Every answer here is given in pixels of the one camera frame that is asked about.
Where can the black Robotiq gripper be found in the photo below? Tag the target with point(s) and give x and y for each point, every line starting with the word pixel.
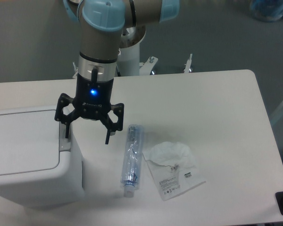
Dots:
pixel 94 99

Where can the white push-lid trash can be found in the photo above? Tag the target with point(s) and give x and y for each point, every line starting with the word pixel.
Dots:
pixel 39 165

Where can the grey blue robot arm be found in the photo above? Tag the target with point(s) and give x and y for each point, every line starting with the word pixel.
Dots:
pixel 103 23

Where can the crushed clear plastic bottle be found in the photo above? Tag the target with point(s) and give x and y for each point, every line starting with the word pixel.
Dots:
pixel 131 169

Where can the torn white plastic bag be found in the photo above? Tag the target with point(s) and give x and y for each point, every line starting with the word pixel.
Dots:
pixel 173 168

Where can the blue plastic bag on floor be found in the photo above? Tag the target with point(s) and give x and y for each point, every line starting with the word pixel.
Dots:
pixel 267 10

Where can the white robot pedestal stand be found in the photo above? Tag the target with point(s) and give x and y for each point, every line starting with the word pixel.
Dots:
pixel 128 62

